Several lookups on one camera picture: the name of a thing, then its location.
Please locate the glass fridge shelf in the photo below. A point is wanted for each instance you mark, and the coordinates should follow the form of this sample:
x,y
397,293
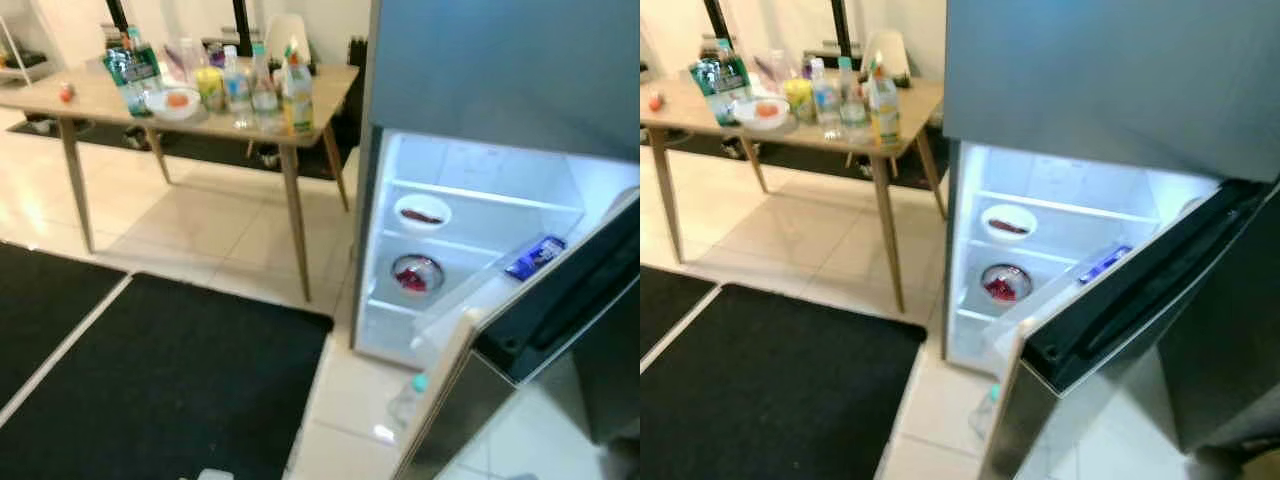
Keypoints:
x,y
480,195
400,305
985,315
1060,207
470,243
1050,255

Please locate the grey fridge lower door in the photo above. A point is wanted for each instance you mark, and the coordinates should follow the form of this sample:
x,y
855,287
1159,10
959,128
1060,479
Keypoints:
x,y
560,400
1150,400

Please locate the grey fridge door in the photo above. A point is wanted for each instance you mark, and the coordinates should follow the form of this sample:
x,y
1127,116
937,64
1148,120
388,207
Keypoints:
x,y
1150,400
560,400
500,70
1100,80

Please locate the clear fridge door bin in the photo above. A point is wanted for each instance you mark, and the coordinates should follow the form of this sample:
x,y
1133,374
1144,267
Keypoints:
x,y
470,310
1040,320

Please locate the grey fridge upper door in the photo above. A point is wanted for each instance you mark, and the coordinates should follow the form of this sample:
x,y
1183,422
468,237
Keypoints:
x,y
1100,80
500,70

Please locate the blue snack packet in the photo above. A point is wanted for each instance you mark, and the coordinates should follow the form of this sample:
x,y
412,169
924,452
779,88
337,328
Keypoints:
x,y
535,258
1105,265

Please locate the wooden dining table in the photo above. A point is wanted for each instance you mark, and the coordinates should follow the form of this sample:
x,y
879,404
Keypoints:
x,y
690,115
90,100

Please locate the small orange silver bottle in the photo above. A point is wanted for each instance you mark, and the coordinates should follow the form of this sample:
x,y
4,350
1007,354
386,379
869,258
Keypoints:
x,y
656,102
66,94

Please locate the white round plate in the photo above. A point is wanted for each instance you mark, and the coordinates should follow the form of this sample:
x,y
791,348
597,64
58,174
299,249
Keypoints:
x,y
745,120
160,110

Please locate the green snack bag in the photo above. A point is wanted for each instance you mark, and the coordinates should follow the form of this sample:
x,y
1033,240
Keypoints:
x,y
720,90
132,80

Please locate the grey refrigerator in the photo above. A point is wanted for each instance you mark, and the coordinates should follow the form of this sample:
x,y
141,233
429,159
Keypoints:
x,y
480,170
1060,180

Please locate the orange round fruit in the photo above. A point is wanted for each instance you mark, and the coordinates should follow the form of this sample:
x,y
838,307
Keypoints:
x,y
766,110
177,100

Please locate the yellow lidded noodle cup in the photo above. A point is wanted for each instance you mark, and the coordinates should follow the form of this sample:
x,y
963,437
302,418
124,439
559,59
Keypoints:
x,y
210,90
798,100

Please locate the dark red sweet potato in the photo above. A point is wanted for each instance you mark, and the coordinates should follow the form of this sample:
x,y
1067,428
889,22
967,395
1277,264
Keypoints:
x,y
424,215
1010,226

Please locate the white bowl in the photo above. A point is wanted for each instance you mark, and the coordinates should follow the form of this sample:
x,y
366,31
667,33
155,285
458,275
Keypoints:
x,y
1008,236
422,225

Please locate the blue label water bottle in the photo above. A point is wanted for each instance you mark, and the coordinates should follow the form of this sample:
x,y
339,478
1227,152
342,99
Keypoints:
x,y
823,100
237,90

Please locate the black slanted rack upright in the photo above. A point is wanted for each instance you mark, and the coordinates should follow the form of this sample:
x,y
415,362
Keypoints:
x,y
715,15
117,12

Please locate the green label water bottle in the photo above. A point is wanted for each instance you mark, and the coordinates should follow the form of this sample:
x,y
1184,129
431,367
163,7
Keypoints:
x,y
852,105
265,95

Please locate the yellow label drink bottle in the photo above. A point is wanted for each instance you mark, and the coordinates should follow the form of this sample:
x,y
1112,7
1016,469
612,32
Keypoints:
x,y
298,95
884,105

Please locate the clear bottle teal cap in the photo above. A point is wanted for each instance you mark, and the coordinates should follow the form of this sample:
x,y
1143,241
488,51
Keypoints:
x,y
408,400
984,412

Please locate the black straight rack upright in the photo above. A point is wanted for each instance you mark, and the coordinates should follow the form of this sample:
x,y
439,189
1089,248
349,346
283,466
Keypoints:
x,y
242,25
839,25

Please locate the white plastic chair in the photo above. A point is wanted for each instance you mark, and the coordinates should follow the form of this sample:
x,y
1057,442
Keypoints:
x,y
285,35
885,50

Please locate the white shelf rack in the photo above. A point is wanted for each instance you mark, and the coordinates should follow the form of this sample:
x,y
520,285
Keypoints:
x,y
20,70

